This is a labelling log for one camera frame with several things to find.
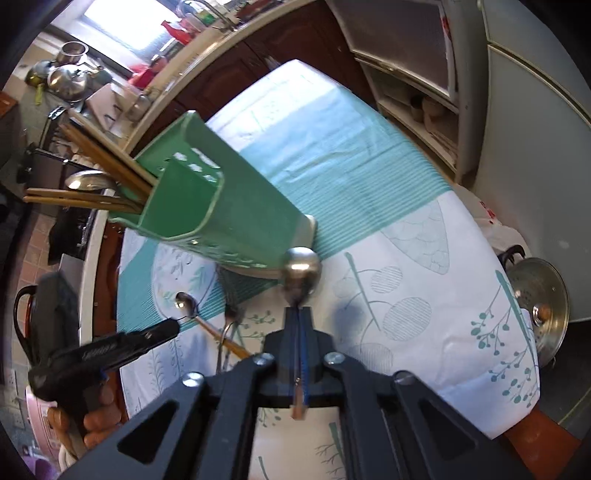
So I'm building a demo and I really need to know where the white cutting board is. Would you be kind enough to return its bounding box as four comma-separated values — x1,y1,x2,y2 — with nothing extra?
87,83,136,126

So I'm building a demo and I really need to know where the pink basin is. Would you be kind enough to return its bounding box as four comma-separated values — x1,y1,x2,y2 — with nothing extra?
131,58,163,89

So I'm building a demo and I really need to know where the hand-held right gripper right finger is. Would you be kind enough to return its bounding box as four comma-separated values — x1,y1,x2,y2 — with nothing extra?
298,307,533,480

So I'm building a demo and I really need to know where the brown wooden table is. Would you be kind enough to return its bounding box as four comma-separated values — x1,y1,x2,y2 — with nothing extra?
501,408,583,452

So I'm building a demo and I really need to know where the grey glass door cabinet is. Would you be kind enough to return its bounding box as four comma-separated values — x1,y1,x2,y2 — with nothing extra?
325,0,463,185

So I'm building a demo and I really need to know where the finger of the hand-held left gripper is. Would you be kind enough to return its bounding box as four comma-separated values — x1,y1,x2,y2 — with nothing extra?
111,319,182,371

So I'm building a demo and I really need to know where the large white plastic bag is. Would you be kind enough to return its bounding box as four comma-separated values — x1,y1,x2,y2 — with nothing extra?
465,189,528,260

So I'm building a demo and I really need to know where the small steel spoon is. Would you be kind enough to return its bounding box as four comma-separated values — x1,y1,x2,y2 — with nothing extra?
174,292,254,360

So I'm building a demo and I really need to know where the red bottle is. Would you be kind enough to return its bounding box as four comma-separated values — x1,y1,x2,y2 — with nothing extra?
161,20,186,45

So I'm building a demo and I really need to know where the person's left hand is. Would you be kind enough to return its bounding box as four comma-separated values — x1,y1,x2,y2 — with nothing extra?
48,385,124,455

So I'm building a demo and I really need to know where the steel fork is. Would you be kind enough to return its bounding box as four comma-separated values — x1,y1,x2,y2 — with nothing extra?
215,302,245,376

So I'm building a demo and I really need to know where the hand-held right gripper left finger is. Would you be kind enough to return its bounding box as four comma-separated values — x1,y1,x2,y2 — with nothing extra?
58,307,297,480

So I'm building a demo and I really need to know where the pink rice cooker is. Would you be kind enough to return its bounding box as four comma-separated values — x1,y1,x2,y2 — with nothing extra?
24,387,63,464

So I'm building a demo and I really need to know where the window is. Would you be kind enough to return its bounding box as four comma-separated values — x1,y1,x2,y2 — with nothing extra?
83,0,185,51

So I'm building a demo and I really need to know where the steel stock pot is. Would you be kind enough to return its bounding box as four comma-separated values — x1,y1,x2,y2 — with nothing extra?
55,41,89,66

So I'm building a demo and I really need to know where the leaf print tablecloth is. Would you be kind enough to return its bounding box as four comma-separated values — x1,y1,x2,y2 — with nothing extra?
115,59,542,480

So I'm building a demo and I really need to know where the pale refrigerator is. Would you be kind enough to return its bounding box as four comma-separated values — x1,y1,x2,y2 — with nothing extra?
475,0,591,324

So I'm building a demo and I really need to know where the steel faucet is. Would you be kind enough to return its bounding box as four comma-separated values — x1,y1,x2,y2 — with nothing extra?
184,0,237,31

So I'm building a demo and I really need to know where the black red electric grill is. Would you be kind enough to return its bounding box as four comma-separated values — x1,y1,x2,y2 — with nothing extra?
13,272,82,370

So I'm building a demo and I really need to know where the green utensil holder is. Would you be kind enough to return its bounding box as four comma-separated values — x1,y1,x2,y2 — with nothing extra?
108,111,318,280

